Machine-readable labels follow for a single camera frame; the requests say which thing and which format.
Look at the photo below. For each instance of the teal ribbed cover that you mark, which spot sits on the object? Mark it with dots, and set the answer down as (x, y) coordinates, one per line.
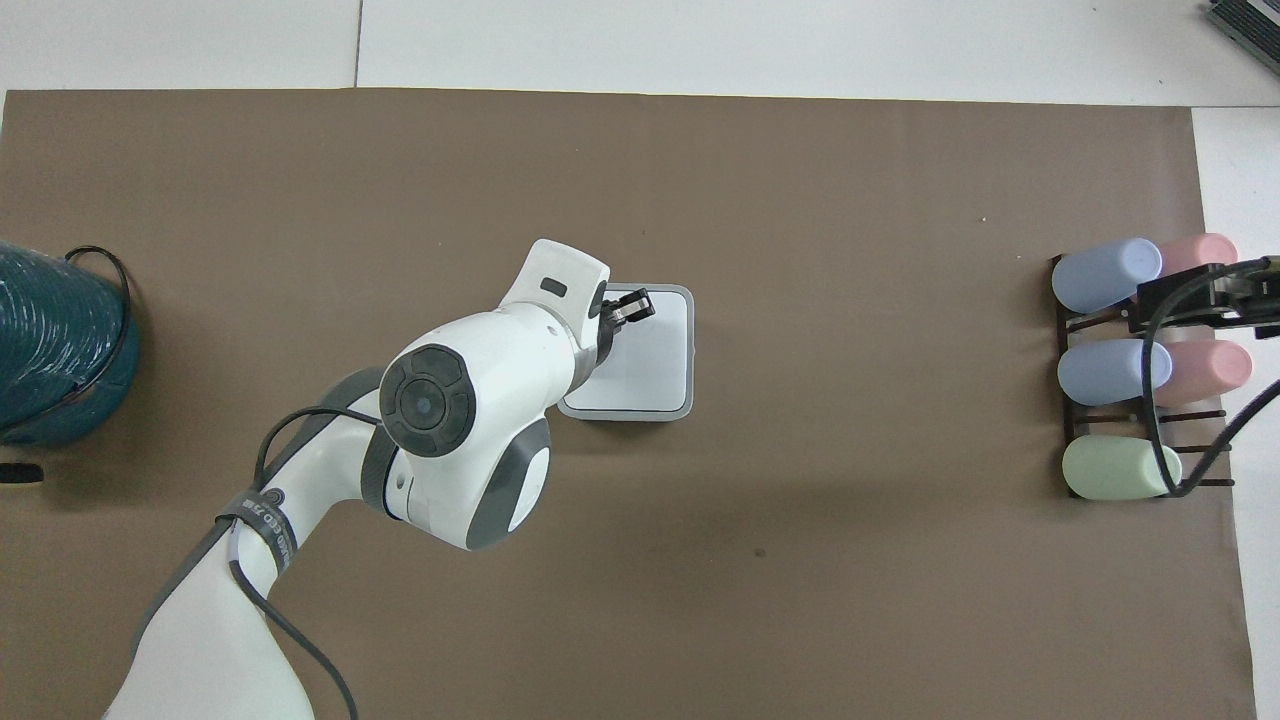
(50, 340)

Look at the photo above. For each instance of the dark wooden cup rack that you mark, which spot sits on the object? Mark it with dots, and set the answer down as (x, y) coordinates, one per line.
(1063, 325)

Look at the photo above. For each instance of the black stand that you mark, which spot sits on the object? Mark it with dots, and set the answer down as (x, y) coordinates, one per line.
(20, 474)

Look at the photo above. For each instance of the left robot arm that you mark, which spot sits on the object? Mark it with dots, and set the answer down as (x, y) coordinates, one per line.
(480, 400)

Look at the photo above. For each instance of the blue cup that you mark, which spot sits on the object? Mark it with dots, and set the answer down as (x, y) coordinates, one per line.
(1100, 275)
(1105, 372)

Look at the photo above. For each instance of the white trash can grey rim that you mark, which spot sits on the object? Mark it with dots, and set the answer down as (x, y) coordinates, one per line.
(650, 365)

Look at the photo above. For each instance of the green cup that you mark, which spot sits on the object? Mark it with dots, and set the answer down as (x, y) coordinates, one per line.
(1110, 467)

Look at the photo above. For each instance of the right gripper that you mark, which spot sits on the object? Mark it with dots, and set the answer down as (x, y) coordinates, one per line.
(1262, 300)

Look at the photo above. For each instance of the pink cup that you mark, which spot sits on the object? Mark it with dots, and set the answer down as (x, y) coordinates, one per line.
(1200, 252)
(1210, 372)

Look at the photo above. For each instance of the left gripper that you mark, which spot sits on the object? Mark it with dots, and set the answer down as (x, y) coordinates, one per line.
(604, 335)

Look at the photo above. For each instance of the grey slatted object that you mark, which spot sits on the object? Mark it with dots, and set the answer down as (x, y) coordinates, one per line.
(1248, 20)

